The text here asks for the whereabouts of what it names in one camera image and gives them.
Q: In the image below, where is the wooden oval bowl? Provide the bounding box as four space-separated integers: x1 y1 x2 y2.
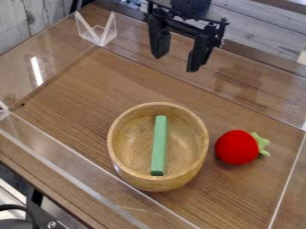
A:
108 102 210 192

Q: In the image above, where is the clear acrylic tray wall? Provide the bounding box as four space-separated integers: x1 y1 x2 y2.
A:
0 6 306 229

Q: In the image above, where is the red plush strawberry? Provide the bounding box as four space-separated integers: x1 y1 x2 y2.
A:
215 130 270 165

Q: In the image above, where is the black table leg clamp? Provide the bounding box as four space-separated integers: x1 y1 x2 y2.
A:
27 190 69 229

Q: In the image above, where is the green rectangular block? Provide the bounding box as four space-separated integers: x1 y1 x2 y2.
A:
151 115 167 176

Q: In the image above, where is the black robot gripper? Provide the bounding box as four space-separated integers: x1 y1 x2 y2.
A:
146 0 230 72

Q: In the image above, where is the black cable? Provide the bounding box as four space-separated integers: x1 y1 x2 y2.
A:
0 203 28 222

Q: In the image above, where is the clear acrylic corner bracket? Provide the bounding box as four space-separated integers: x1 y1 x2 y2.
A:
73 12 117 47

